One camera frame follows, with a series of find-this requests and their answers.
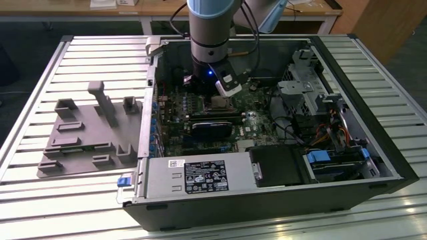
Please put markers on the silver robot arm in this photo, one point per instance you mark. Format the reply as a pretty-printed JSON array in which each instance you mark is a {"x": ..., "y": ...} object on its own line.
[{"x": 207, "y": 30}]

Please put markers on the black and grey PC case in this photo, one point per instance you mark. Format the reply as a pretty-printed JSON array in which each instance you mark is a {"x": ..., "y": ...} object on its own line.
[{"x": 201, "y": 215}]

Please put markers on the black drive bay box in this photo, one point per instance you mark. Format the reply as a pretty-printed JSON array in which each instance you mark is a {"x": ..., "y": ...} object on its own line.
[{"x": 281, "y": 167}]

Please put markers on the blue case latch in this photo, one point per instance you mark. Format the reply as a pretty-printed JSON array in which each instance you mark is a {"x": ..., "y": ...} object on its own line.
[{"x": 125, "y": 181}]

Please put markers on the wooden desk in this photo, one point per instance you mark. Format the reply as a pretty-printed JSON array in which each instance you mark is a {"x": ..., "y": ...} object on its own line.
[{"x": 50, "y": 12}]

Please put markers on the green motherboard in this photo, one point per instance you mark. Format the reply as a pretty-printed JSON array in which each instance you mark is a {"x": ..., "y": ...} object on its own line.
[{"x": 261, "y": 125}]

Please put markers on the hard disk in blue carrier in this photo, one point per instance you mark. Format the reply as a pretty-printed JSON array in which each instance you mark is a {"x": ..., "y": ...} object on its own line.
[{"x": 318, "y": 156}]

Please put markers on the silver CPU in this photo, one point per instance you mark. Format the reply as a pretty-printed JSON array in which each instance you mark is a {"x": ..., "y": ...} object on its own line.
[{"x": 218, "y": 102}]

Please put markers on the silver chipset heatsink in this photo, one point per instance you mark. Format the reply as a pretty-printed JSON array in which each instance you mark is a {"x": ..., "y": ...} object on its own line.
[{"x": 246, "y": 145}]

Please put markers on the black RAM stick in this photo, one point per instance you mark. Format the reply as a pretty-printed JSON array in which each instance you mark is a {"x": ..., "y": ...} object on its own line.
[{"x": 217, "y": 115}]

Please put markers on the silver metal drive cage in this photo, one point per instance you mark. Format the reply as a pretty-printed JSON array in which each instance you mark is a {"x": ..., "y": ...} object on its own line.
[{"x": 301, "y": 87}]

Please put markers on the CPU socket with pins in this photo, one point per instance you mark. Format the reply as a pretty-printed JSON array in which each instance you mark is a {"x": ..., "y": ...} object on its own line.
[{"x": 235, "y": 107}]

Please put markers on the grey power supply with label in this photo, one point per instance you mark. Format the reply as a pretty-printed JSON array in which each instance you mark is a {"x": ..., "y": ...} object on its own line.
[{"x": 161, "y": 180}]

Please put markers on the black and white wrist camera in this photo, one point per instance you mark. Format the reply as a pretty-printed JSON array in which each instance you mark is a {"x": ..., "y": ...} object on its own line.
[{"x": 229, "y": 80}]

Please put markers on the grey parts rack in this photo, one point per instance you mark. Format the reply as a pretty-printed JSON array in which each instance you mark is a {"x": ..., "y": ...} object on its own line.
[{"x": 87, "y": 140}]

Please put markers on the wooden cabinet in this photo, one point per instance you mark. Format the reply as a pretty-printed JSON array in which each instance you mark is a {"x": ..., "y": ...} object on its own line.
[{"x": 383, "y": 25}]

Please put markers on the black graphics card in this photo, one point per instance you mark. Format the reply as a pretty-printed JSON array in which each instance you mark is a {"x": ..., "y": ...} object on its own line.
[{"x": 211, "y": 130}]

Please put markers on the green RAM stick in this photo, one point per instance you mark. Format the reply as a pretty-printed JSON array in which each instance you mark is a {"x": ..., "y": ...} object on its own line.
[{"x": 80, "y": 149}]

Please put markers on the brass coloured tube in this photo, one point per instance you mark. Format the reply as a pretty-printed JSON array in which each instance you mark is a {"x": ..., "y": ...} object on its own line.
[{"x": 241, "y": 53}]

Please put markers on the white box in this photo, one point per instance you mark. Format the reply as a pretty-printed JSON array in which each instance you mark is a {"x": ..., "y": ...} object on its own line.
[{"x": 103, "y": 4}]

